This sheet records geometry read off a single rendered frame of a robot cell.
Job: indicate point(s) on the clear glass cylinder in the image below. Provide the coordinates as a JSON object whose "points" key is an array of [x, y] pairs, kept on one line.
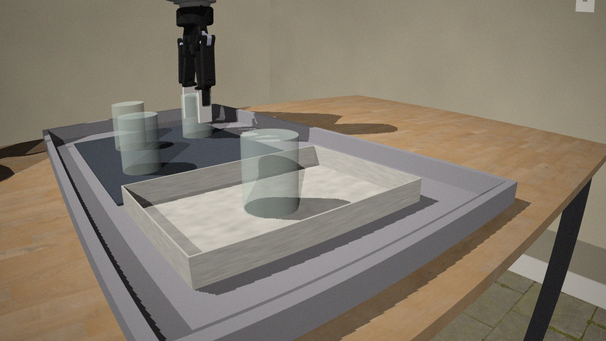
{"points": [[270, 172], [139, 143], [122, 108], [190, 125]]}

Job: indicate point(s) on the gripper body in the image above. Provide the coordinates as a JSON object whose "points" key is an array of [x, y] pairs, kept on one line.
{"points": [[194, 20]]}

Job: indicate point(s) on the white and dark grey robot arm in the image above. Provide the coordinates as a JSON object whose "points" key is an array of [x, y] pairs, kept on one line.
{"points": [[192, 3]]}

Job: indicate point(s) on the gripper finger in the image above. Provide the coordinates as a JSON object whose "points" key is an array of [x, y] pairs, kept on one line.
{"points": [[186, 67], [205, 74]]}

